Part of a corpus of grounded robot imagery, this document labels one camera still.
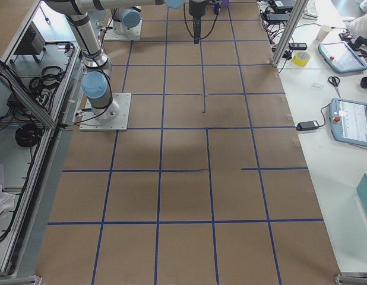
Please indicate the black handled scissors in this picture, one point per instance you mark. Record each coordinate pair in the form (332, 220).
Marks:
(335, 81)

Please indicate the small black power adapter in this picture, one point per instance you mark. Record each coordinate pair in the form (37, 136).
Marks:
(307, 126)

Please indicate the white crumpled cloth left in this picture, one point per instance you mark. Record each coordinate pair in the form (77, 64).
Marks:
(7, 200)

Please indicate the white paper cup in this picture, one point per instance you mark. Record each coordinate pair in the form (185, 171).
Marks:
(323, 32)

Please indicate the teach pendant tablet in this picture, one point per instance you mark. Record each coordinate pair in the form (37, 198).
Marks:
(341, 57)
(348, 121)

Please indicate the black power adapter brick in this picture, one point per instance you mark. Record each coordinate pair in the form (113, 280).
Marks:
(283, 4)

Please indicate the far teach pendant tablet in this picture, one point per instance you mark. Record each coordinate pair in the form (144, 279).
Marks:
(341, 57)

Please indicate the near teach pendant tablet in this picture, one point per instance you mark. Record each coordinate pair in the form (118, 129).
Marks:
(348, 121)

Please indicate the aluminium side rail frame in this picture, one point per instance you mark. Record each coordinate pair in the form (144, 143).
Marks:
(21, 166)

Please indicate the aluminium frame post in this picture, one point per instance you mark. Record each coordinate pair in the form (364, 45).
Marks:
(294, 18)

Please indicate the yellow tape roll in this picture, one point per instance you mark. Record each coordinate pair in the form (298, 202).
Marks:
(301, 58)

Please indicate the black remote phone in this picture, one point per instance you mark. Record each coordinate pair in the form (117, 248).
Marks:
(297, 46)

